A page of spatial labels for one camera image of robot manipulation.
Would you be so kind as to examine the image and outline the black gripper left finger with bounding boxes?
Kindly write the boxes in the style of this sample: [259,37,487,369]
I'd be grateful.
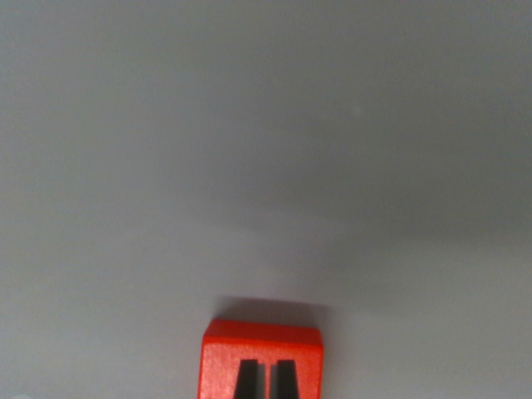
[234,359,268,399]

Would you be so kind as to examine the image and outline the red block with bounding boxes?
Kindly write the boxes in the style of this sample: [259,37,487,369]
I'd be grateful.
[197,318,325,399]

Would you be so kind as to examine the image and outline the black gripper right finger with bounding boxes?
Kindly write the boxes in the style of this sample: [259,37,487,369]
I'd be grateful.
[269,359,301,399]

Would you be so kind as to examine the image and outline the white plastic tray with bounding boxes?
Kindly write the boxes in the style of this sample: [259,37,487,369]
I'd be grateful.
[0,0,532,399]

